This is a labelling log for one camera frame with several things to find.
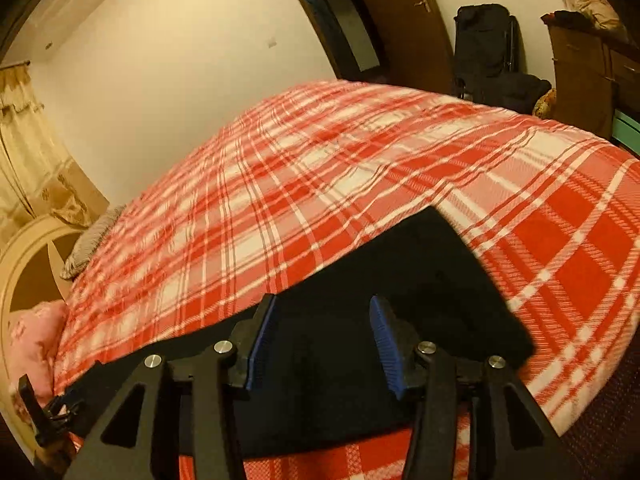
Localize black pants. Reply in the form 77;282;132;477
64;205;536;461

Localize pink blanket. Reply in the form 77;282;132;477
8;299;68;411

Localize red plaid bed cover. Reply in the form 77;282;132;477
54;81;639;479

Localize grey striped pillow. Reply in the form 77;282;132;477
60;205;125;281

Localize cream wooden headboard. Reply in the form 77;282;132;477
1;216;82;460

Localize beige patterned curtain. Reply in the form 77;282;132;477
0;64;108;246

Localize black bag on floor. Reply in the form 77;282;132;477
476;73;552;115

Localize brown wooden door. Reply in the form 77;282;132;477
363;0;454;94

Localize brown wooden cabinet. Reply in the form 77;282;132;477
541;11;639;140

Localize clothes pile on cabinet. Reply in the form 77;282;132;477
555;0;634;44

